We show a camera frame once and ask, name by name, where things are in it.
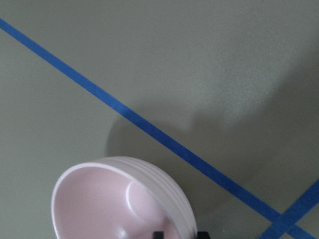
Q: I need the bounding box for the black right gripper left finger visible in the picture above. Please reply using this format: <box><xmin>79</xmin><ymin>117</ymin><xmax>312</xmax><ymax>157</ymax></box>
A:
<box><xmin>153</xmin><ymin>231</ymin><xmax>164</xmax><ymax>239</ymax></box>

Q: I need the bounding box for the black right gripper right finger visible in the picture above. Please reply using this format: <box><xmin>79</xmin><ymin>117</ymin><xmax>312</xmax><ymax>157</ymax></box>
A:
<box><xmin>196</xmin><ymin>231</ymin><xmax>210</xmax><ymax>239</ymax></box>

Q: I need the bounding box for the pink bowl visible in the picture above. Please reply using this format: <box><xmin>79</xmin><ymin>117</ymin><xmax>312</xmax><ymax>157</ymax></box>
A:
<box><xmin>51</xmin><ymin>156</ymin><xmax>197</xmax><ymax>239</ymax></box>

